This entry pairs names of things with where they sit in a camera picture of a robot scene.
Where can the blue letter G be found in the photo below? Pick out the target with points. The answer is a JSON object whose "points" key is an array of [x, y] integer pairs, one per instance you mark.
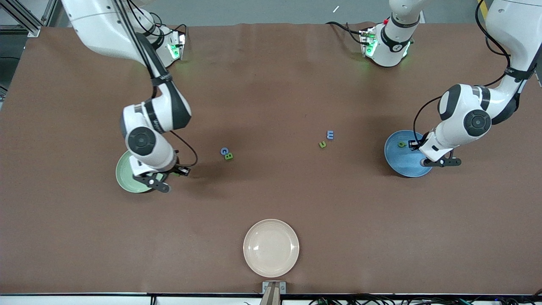
{"points": [[224, 151]]}

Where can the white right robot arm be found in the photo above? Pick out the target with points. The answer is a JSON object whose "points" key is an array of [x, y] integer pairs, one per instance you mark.
{"points": [[97, 25]]}

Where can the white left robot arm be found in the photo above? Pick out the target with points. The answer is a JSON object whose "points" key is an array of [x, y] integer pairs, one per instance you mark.
{"points": [[516, 25]]}

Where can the green plate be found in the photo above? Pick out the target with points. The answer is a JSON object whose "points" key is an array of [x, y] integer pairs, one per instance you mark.
{"points": [[127, 178]]}

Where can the blue plate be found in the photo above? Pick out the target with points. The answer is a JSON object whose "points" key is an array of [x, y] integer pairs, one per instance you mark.
{"points": [[402, 163]]}

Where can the beige plate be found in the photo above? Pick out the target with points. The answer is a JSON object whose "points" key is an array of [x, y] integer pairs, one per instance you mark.
{"points": [[271, 248]]}

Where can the brown table mat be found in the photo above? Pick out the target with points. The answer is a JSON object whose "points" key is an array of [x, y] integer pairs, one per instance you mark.
{"points": [[271, 84]]}

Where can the white table edge rail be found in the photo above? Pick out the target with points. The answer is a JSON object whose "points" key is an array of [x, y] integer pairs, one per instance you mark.
{"points": [[84, 300]]}

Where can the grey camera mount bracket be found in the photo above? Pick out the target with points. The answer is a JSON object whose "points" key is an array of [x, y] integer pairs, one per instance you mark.
{"points": [[274, 292]]}

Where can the aluminium frame profile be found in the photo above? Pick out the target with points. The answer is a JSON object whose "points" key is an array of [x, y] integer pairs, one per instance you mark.
{"points": [[34, 29]]}

